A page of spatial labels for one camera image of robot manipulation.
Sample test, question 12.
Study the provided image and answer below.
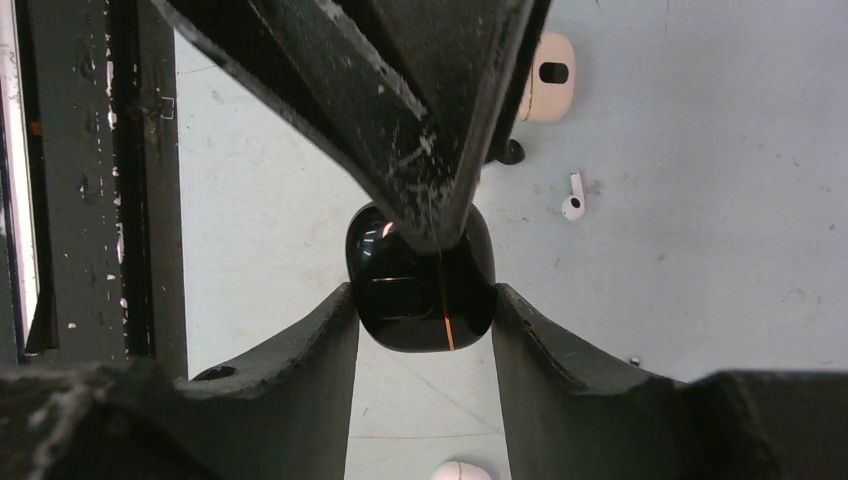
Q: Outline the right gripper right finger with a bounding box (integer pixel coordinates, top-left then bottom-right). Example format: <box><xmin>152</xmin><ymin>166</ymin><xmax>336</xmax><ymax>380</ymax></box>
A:
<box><xmin>492</xmin><ymin>284</ymin><xmax>847</xmax><ymax>479</ymax></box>

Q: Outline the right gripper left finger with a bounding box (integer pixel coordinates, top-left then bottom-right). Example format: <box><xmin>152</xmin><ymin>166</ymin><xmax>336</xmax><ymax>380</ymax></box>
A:
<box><xmin>1</xmin><ymin>284</ymin><xmax>359</xmax><ymax>479</ymax></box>

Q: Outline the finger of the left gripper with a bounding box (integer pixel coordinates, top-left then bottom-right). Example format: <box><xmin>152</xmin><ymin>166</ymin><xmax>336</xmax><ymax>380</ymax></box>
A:
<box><xmin>157</xmin><ymin>1</ymin><xmax>520</xmax><ymax>253</ymax></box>
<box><xmin>486</xmin><ymin>1</ymin><xmax>551</xmax><ymax>163</ymax></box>

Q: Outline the beige earbud charging case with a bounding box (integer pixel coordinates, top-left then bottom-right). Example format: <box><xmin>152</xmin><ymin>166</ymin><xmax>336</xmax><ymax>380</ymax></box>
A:
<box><xmin>516</xmin><ymin>31</ymin><xmax>576</xmax><ymax>124</ymax></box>

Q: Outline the black earbud charging case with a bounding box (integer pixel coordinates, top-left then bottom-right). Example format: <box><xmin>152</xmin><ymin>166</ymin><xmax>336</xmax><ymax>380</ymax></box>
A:
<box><xmin>345</xmin><ymin>203</ymin><xmax>497</xmax><ymax>353</ymax></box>

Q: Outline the black earbud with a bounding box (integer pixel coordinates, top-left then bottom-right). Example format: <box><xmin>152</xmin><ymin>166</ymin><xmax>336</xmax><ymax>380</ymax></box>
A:
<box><xmin>493</xmin><ymin>139</ymin><xmax>526</xmax><ymax>165</ymax></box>

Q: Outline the white earbud charging case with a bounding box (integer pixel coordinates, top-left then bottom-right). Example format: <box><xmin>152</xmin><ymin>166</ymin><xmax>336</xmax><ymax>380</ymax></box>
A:
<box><xmin>430</xmin><ymin>460</ymin><xmax>492</xmax><ymax>480</ymax></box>

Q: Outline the white earbud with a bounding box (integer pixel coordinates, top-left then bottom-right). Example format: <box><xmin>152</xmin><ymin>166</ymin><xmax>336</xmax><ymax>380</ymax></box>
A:
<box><xmin>561</xmin><ymin>171</ymin><xmax>586</xmax><ymax>221</ymax></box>

